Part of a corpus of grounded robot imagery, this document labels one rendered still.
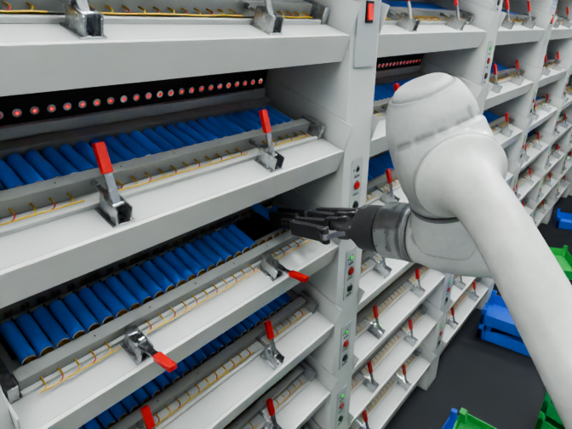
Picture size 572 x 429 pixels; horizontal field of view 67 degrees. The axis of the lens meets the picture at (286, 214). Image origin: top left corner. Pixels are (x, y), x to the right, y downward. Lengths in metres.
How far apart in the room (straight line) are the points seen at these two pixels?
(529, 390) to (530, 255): 1.71
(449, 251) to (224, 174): 0.33
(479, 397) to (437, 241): 1.46
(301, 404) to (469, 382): 1.10
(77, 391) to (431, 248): 0.48
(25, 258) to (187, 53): 0.28
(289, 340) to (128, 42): 0.66
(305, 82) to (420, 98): 0.39
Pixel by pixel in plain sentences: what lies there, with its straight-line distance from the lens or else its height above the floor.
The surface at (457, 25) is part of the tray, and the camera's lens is 1.26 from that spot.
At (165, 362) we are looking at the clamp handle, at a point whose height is 0.97.
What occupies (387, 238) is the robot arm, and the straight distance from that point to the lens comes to 0.66.
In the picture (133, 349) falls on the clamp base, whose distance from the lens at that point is 0.63.
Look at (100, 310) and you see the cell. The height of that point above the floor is 0.99.
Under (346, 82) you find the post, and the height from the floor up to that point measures 1.26.
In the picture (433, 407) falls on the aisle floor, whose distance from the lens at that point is 1.92.
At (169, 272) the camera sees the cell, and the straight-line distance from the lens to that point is 0.72.
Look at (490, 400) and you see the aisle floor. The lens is 2.02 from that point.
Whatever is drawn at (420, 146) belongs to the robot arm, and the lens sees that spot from 0.50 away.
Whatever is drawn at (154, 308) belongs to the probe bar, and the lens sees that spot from 0.66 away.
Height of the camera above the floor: 1.35
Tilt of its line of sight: 23 degrees down
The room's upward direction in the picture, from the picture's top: straight up
